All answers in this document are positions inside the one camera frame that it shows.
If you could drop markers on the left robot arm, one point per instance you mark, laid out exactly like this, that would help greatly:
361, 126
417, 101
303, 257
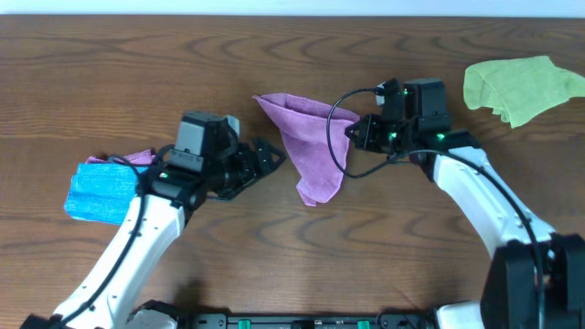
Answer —
168, 193

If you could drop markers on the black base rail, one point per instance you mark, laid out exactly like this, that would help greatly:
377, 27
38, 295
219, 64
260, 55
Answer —
253, 321

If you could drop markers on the green cloth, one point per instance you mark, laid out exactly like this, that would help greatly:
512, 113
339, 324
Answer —
518, 90

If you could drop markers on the folded blue cloth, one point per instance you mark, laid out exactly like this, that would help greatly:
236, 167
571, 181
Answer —
101, 193

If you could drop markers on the folded purple cloth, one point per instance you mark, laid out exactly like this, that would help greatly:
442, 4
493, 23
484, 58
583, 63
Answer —
140, 158

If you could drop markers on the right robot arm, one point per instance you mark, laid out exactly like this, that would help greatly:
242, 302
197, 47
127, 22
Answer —
536, 276

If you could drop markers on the purple cloth with label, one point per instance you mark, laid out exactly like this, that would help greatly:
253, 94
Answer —
316, 146

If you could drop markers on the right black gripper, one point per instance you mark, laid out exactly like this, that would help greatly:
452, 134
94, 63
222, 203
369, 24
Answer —
370, 123

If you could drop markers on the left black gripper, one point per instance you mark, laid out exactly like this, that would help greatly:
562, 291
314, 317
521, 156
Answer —
244, 167

